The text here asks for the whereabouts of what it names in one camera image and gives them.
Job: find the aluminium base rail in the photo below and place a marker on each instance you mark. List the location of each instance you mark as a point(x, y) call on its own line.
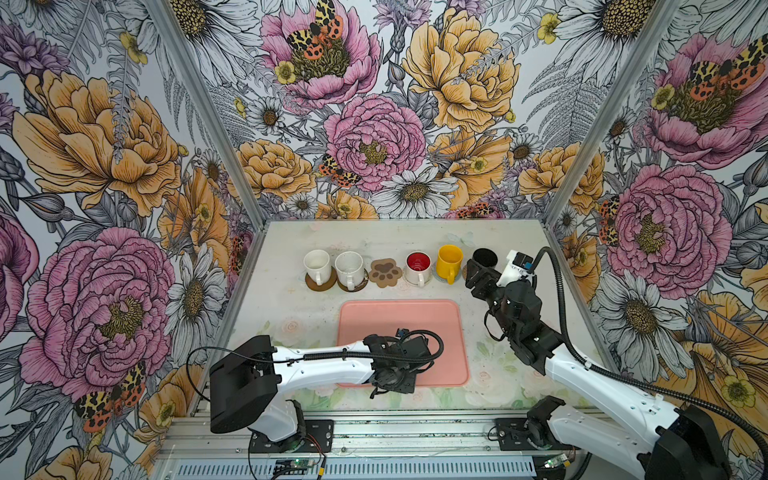
point(417, 434)

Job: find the cork paw print coaster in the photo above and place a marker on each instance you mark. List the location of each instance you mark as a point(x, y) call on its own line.
point(385, 273)

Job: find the black mug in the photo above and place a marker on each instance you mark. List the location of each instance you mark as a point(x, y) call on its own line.
point(485, 257)

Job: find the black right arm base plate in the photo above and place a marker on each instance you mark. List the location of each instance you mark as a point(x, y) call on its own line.
point(522, 434)

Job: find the small green circuit board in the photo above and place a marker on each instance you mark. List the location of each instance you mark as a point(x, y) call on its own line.
point(299, 467)

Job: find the aluminium corner post right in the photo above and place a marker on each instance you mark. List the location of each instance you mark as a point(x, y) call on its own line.
point(650, 36)

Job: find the aluminium corner post left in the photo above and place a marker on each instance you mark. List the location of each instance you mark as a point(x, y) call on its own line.
point(172, 36)

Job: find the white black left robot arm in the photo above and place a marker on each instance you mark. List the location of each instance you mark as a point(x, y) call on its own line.
point(251, 386)

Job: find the white vented cable duct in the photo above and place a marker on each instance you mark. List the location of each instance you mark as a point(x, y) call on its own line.
point(514, 467)

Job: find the pink rectangular tray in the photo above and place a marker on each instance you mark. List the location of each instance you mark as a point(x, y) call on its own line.
point(384, 317)

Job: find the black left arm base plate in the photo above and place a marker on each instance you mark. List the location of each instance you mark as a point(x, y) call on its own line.
point(318, 436)

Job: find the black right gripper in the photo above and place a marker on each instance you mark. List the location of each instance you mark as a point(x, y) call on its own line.
point(491, 279)

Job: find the white mug red inside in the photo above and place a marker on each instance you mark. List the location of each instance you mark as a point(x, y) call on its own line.
point(417, 270)

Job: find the round dark wooden coaster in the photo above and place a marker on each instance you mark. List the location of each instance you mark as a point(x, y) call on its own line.
point(312, 285)

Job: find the yellow mug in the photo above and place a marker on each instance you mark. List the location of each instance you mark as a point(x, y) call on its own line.
point(449, 263)

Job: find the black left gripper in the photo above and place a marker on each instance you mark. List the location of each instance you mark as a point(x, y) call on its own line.
point(406, 386)

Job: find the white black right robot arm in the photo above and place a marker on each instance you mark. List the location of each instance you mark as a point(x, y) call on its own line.
point(687, 446)

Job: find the scratched round wooden coaster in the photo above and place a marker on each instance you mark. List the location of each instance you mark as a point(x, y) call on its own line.
point(360, 287)

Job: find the aluminium corner post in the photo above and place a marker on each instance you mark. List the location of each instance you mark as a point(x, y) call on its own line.
point(172, 36)
point(650, 36)

